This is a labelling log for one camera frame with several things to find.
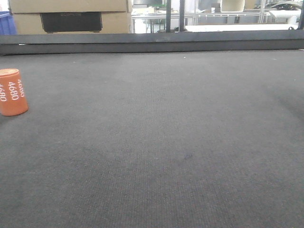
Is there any orange cylindrical 4680 capacitor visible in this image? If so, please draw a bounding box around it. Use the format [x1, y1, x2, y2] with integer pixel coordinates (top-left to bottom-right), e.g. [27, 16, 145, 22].
[0, 68, 29, 116]

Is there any dark grey table mat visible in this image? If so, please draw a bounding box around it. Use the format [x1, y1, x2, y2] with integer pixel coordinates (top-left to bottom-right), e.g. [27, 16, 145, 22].
[0, 29, 304, 228]

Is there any white background table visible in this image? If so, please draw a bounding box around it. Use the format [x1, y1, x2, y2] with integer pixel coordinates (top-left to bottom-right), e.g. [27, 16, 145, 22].
[185, 24, 298, 32]

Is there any black vertical pole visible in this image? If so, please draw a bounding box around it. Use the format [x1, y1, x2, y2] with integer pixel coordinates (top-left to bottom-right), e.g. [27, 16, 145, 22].
[166, 0, 171, 33]
[179, 0, 185, 32]

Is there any cardboard box with black panel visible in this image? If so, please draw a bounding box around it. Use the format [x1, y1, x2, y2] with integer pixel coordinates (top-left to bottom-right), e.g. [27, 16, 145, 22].
[9, 0, 133, 35]

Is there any blue crate behind table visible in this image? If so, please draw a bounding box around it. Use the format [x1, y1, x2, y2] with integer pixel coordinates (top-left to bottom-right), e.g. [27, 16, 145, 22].
[0, 11, 18, 35]

